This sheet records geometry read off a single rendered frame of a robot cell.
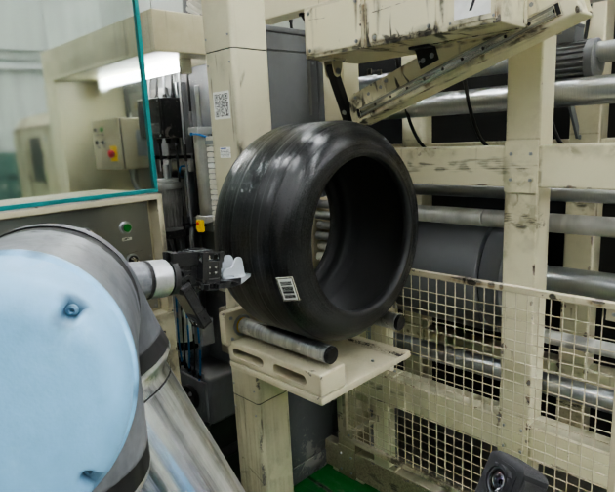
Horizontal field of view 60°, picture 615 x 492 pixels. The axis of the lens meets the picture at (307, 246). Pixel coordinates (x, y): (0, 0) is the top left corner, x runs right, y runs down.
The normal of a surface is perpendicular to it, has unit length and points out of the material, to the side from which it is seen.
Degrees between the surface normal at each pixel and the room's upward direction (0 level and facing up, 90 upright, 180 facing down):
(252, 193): 64
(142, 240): 90
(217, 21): 90
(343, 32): 90
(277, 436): 90
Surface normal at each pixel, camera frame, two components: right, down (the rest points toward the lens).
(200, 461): 0.78, -0.18
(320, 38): -0.70, 0.18
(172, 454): 0.51, 0.04
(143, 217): 0.71, 0.11
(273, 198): -0.45, -0.21
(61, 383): 0.22, 0.06
